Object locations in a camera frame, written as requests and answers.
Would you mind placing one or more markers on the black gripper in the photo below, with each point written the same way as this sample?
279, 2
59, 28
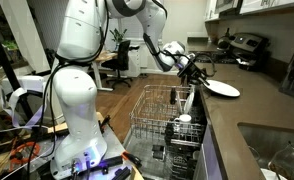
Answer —
191, 70

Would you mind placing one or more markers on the large white plate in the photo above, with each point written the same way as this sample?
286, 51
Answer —
222, 88

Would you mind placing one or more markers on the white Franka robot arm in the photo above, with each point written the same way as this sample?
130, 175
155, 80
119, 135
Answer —
75, 96

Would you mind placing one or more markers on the open dishwasher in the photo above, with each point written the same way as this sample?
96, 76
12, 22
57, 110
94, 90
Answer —
143, 156

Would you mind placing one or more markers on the black stove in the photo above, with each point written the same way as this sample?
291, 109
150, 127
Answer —
220, 57

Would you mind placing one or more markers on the black cup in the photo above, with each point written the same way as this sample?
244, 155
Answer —
172, 96

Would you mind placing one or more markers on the white mug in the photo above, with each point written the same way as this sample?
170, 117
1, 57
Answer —
184, 118

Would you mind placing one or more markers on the dark kettle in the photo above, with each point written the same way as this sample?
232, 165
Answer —
224, 41

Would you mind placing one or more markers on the microwave oven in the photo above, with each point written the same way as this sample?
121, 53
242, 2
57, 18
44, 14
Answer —
225, 4

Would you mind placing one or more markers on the black office chair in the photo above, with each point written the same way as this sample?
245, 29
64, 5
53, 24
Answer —
122, 61

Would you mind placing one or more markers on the steel kitchen sink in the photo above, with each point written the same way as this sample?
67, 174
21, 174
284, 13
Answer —
263, 140

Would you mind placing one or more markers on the green potted plant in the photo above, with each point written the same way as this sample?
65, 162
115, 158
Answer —
117, 35
9, 45

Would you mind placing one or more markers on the wooden desk with white legs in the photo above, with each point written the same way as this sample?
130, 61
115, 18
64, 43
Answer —
103, 56

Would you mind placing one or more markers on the metal robot mounting table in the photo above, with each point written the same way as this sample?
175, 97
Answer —
115, 143

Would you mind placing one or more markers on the white dish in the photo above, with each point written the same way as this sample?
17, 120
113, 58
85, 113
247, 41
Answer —
269, 175

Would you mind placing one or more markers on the glass pitcher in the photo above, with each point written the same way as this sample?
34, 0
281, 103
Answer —
288, 160

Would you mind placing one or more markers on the white plastic box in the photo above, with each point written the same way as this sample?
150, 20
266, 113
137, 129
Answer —
20, 81

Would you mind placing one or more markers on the black metal pole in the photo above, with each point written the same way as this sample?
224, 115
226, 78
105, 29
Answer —
7, 70

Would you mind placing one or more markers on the white wall cabinets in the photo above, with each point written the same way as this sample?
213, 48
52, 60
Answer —
253, 5

